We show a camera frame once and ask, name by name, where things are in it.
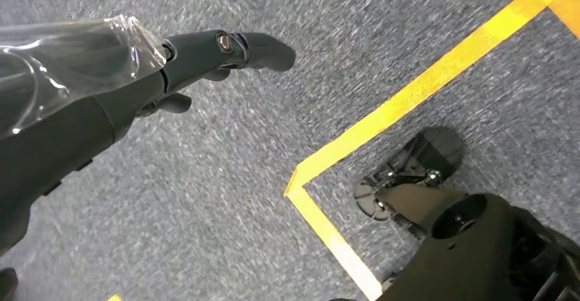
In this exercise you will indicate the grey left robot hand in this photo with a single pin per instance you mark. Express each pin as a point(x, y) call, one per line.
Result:
point(54, 154)

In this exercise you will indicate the clear plastic hand cover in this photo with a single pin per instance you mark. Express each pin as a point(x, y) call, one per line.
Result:
point(68, 58)

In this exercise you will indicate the yellow floor tape square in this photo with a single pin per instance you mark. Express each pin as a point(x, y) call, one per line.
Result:
point(408, 95)

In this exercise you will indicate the black robot foot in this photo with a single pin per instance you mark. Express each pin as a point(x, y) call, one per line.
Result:
point(435, 149)

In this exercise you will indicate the black robot leg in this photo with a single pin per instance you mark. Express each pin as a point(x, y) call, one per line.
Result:
point(476, 253)

